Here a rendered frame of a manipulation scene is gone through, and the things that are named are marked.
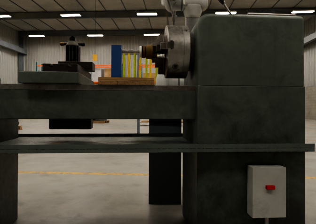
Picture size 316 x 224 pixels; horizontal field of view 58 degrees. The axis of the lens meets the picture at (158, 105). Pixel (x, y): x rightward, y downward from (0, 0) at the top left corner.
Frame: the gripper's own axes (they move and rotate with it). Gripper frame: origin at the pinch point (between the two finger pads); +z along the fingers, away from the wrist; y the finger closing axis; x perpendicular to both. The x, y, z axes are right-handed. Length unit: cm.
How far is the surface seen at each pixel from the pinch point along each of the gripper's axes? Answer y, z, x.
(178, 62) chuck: 5.7, 33.8, -10.2
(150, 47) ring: -12.5, 25.6, -3.3
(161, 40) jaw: -7.3, 21.0, 6.3
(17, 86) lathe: -75, 48, -39
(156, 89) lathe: -5, 49, -20
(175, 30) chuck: 2.5, 16.4, -6.5
